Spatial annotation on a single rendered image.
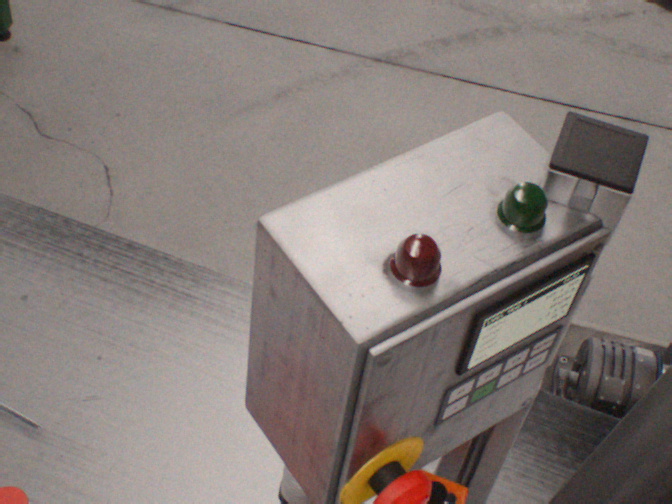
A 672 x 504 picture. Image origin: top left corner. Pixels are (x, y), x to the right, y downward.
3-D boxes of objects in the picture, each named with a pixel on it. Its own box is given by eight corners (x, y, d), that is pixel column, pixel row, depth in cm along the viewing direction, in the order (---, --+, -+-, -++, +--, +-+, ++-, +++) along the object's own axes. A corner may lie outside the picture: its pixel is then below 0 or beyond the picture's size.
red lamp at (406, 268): (378, 264, 52) (384, 235, 51) (418, 245, 54) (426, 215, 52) (409, 301, 51) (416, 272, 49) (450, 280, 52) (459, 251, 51)
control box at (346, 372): (241, 406, 68) (253, 214, 54) (443, 300, 75) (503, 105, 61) (328, 532, 64) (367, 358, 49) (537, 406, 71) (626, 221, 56)
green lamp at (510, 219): (484, 213, 55) (494, 183, 54) (521, 195, 56) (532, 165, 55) (516, 246, 54) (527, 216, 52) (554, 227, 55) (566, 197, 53)
